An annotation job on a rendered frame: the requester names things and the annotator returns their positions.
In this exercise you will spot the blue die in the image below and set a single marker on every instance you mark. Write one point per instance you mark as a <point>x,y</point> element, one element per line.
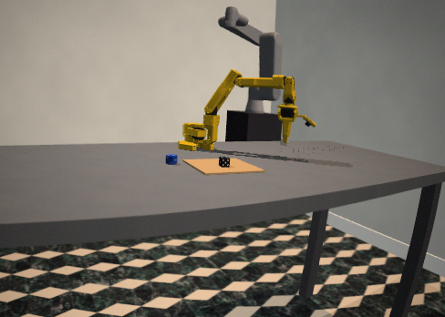
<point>171,159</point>

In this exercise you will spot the orange mat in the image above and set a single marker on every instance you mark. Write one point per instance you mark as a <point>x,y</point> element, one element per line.
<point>211,166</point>

